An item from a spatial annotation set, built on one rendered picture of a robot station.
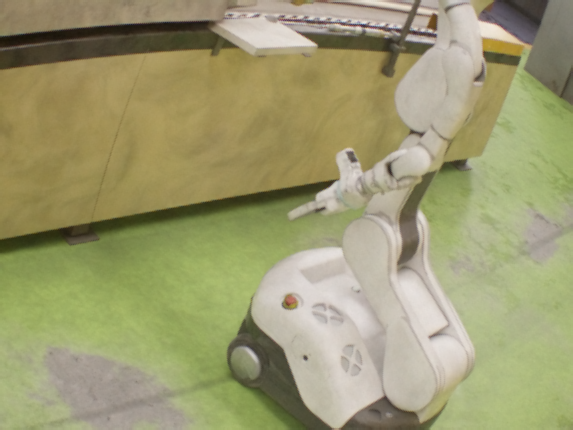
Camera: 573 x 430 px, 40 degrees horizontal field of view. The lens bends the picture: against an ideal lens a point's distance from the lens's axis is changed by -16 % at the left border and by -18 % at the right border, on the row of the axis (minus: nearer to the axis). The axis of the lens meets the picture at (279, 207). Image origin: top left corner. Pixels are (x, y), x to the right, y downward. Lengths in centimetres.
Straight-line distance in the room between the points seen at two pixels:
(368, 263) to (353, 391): 35
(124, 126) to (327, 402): 102
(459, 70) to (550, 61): 607
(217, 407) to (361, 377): 42
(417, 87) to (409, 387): 80
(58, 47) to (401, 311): 117
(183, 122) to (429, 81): 97
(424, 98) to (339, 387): 77
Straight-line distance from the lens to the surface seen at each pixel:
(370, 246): 235
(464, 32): 196
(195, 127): 292
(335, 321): 238
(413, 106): 223
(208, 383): 255
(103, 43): 245
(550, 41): 800
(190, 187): 309
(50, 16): 227
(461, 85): 196
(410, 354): 234
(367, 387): 240
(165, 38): 260
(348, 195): 218
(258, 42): 266
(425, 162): 204
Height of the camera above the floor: 163
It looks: 28 degrees down
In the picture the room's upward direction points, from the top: 23 degrees clockwise
